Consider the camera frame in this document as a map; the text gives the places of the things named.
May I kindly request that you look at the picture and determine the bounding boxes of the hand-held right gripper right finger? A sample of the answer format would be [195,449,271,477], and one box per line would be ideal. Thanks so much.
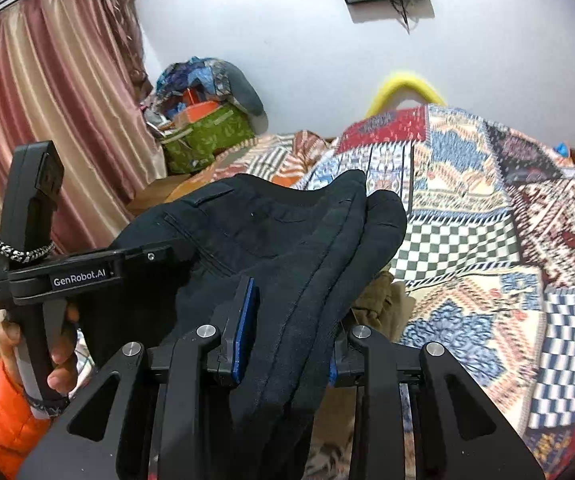
[325,325,543,480]

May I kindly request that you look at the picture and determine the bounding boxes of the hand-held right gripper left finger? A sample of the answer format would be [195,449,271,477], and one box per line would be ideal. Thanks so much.
[18,277,261,480]

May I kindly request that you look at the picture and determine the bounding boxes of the black pants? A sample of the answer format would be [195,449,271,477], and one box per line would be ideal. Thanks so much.
[90,170,408,480]

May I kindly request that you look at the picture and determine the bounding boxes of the olive folded pants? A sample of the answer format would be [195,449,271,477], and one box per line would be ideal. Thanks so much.
[352,272,415,343]

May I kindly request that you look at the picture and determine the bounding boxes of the person's left hand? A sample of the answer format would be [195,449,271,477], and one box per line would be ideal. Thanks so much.
[0,304,81,397]

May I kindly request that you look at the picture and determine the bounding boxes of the pink striped curtain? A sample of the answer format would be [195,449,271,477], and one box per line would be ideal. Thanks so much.
[0,0,168,261]

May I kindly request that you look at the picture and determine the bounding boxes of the wooden lap board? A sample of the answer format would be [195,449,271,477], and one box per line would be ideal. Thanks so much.
[128,175,203,217]

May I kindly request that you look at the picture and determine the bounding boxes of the green printed storage box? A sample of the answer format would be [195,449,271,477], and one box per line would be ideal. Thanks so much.
[160,105,256,176]

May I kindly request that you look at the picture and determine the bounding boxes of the pile of mixed clothes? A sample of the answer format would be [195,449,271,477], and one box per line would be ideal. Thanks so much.
[142,57,241,126]

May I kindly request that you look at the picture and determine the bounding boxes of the patchwork quilt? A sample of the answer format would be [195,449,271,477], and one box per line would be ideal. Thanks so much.
[168,102,575,480]

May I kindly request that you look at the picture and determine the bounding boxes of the grey pillow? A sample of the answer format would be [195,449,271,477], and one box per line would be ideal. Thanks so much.
[228,62,266,118]

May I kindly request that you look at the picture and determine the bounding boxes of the yellow plush cushion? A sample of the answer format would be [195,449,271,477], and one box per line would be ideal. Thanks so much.
[365,69,448,116]

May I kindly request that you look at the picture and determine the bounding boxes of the black screen cable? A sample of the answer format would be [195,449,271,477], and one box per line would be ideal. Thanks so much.
[390,0,414,34]

